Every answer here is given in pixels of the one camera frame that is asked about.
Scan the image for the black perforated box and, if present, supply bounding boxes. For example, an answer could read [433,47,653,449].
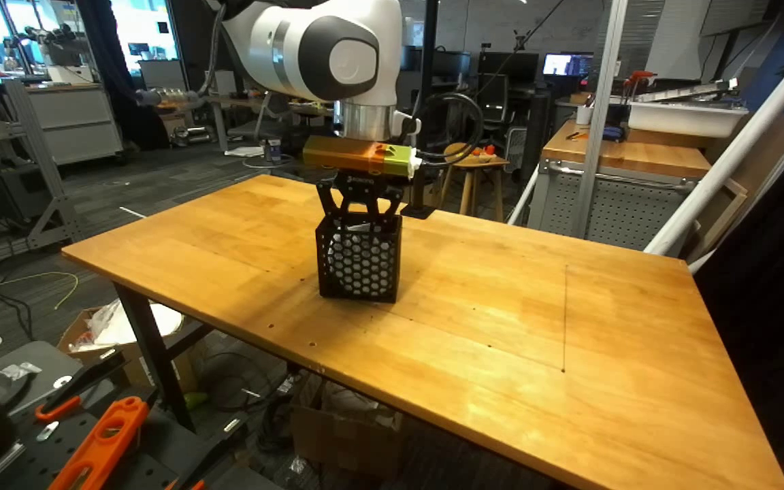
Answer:
[313,204,406,306]

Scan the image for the black curtain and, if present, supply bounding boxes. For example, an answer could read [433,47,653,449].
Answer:
[693,117,784,490]

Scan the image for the yellow-green wrist camera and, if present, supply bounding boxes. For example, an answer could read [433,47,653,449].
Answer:
[301,134,427,181]

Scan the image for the grey metal shelf frame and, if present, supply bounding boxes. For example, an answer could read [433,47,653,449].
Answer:
[0,76,87,279]

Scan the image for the red yellow toy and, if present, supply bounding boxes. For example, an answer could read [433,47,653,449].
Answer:
[452,145,502,164]

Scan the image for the grey metal post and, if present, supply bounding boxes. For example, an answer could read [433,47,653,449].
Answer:
[576,0,636,243]

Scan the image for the round wooden stool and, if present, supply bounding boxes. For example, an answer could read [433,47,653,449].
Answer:
[438,141,513,223]

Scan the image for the black cable with silver plug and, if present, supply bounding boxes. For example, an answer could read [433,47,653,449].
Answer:
[412,88,491,175]

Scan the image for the short white pole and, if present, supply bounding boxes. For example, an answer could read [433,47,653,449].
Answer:
[506,164,544,230]

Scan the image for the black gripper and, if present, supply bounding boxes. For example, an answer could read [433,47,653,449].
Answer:
[317,168,410,221]

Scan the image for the orange handled pliers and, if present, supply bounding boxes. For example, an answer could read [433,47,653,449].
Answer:
[34,359,125,428]

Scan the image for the black vertical pole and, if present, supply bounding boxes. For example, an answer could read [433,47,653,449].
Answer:
[406,0,441,221]

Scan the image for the white plastic bag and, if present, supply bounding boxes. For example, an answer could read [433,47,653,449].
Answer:
[58,296,189,359]

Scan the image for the computer monitor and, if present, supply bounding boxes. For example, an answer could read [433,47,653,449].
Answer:
[540,53,596,81]

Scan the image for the orange tool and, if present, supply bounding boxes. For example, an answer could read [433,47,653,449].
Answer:
[48,396,152,490]

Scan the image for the long white pole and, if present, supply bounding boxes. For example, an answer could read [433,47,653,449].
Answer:
[642,24,784,261]

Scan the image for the white cabinet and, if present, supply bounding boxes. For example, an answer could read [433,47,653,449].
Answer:
[26,81,125,168]

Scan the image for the brown cardboard box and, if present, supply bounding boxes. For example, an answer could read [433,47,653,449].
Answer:
[290,379,406,484]

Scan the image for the wooden top workbench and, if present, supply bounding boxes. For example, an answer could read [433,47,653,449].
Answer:
[525,121,751,254]

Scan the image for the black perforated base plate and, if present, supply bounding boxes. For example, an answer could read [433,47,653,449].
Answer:
[0,338,279,490]

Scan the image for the white plastic bin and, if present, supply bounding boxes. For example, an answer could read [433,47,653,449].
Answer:
[627,92,751,141]

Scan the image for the black table leg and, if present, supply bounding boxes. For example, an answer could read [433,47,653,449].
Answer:
[112,284,200,434]

